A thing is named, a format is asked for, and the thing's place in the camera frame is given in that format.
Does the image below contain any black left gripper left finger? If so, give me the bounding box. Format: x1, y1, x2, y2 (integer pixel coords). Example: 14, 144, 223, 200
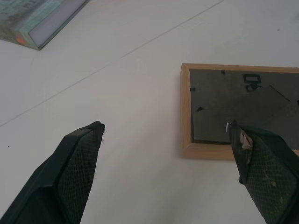
0, 120, 106, 224

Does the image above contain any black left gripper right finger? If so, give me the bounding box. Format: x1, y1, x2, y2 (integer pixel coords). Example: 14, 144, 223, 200
225, 119, 299, 224

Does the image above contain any teal book-shaped box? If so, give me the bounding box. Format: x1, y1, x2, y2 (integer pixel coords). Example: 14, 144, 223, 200
0, 0, 90, 50

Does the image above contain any wooden picture frame back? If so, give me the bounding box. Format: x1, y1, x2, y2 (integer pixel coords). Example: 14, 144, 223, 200
180, 63, 299, 161

